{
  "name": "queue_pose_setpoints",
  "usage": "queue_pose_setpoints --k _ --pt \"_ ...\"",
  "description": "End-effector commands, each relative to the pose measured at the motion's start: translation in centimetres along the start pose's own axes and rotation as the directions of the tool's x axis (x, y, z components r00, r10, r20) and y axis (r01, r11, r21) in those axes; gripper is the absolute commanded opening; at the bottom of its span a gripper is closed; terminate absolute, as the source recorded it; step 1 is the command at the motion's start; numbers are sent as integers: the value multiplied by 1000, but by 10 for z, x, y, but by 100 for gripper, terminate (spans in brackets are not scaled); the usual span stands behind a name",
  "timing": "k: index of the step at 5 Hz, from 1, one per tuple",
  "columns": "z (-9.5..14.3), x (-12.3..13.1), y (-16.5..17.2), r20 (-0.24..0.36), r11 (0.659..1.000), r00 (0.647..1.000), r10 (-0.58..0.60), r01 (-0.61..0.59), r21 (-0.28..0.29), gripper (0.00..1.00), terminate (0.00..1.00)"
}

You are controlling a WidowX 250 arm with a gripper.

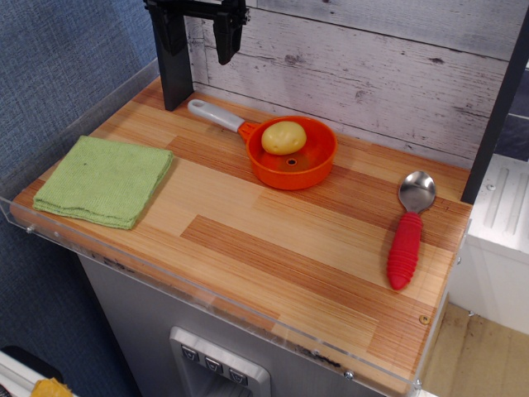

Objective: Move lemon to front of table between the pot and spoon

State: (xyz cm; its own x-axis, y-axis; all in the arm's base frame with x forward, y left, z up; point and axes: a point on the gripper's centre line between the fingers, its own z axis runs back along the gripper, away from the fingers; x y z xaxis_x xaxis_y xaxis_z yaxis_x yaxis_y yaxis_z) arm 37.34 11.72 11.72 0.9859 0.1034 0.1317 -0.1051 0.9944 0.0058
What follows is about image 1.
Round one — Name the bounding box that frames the clear acrylic table guard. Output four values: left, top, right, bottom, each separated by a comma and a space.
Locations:
11, 50, 478, 395

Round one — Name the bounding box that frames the red handled metal spoon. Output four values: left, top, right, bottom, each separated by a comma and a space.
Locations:
386, 171, 436, 290

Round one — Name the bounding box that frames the silver dispenser button panel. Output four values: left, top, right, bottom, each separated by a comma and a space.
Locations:
169, 326, 272, 396

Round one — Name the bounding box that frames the dark grey left post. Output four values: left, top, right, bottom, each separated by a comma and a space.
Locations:
153, 27, 193, 111

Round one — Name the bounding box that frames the yellow toy egg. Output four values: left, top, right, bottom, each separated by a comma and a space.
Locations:
261, 121, 307, 155

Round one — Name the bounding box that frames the green folded cloth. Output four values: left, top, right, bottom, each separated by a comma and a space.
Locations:
33, 136, 174, 230

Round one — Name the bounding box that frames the yellow object bottom left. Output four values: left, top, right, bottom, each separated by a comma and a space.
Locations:
30, 378, 74, 397

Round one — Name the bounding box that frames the grey toy fridge cabinet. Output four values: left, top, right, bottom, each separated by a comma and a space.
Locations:
80, 257, 377, 396

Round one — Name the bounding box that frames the white toy sink unit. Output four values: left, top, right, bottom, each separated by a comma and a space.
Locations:
448, 155, 528, 334

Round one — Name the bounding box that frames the orange toy pan grey handle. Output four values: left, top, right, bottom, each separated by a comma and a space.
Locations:
188, 99, 338, 190

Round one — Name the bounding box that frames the dark grey post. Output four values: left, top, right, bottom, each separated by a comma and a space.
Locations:
153, 27, 193, 111
460, 11, 528, 204

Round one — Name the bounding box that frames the dark grey right post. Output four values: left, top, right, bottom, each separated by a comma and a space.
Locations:
460, 11, 528, 204

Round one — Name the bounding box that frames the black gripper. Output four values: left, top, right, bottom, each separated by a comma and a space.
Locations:
145, 0, 250, 65

